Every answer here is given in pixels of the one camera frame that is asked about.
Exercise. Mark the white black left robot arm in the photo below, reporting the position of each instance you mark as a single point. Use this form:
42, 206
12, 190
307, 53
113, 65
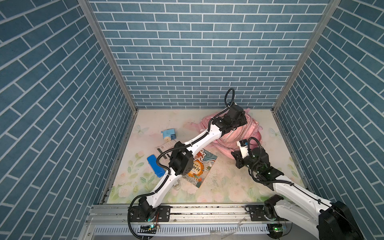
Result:
179, 160

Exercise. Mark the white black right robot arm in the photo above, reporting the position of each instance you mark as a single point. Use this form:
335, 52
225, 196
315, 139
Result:
322, 218

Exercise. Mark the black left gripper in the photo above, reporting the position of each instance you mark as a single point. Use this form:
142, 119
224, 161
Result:
242, 120

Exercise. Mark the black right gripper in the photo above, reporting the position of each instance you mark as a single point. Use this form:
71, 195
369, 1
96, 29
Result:
238, 160

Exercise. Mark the white pink calculator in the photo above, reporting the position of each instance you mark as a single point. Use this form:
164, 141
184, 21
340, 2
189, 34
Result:
165, 147

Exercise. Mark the blue pencil sharpener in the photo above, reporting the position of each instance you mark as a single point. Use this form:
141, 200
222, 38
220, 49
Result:
169, 134

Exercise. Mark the colourful illustrated children's book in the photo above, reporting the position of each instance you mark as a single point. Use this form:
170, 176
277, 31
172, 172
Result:
203, 162

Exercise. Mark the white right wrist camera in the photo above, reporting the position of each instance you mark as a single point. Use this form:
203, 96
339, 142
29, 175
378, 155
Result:
244, 148

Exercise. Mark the pink school backpack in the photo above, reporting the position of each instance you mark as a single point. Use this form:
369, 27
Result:
228, 142

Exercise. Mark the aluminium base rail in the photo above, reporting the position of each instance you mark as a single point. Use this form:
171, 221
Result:
182, 220

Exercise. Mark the blue pencil case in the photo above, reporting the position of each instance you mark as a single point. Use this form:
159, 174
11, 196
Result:
159, 171

